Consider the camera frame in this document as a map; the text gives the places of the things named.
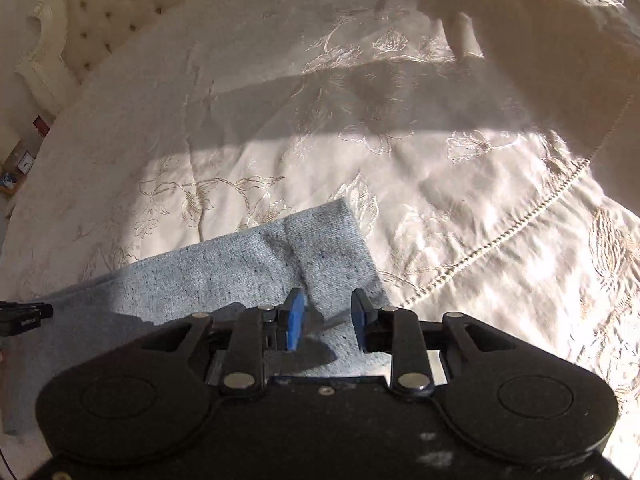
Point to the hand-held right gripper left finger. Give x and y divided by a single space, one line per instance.
295 317

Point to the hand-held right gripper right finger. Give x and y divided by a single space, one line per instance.
361 320

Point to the grey pants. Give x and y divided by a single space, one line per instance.
200 280

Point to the white alarm clock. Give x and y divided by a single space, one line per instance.
25 163

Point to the cream embroidered bedspread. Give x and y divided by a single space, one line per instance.
325 160

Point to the red box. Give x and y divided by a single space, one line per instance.
42 125

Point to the cream tufted headboard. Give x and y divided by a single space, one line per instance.
115 5

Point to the cream rumpled duvet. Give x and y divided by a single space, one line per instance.
550 35

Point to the wooden photo frame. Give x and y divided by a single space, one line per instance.
7 183

